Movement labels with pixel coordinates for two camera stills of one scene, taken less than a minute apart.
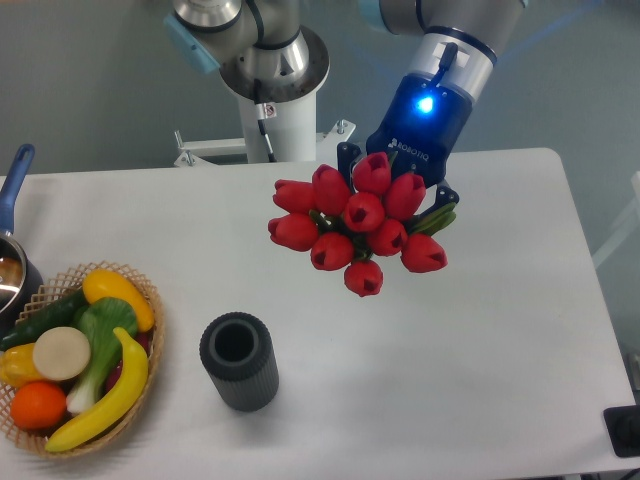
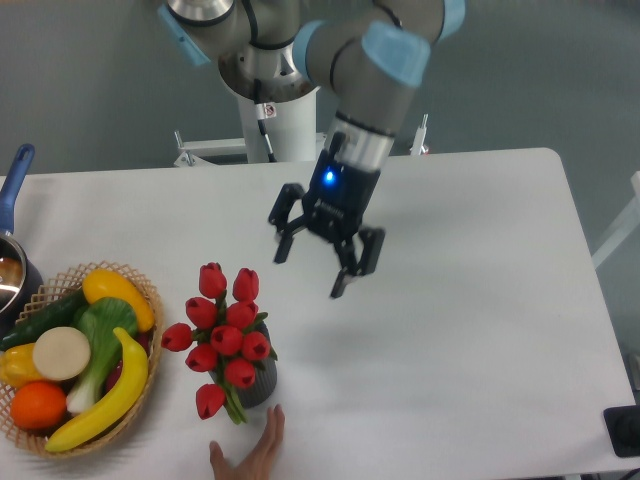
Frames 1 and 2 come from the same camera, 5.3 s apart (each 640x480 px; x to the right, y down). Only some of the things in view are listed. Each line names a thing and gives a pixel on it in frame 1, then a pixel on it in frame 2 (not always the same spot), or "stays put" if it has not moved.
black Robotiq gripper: [418, 126] to [332, 209]
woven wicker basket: [51, 293] stays put
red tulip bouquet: [352, 227] to [226, 341]
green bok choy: [99, 317] stays put
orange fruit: [38, 405] stays put
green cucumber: [60, 312] stays put
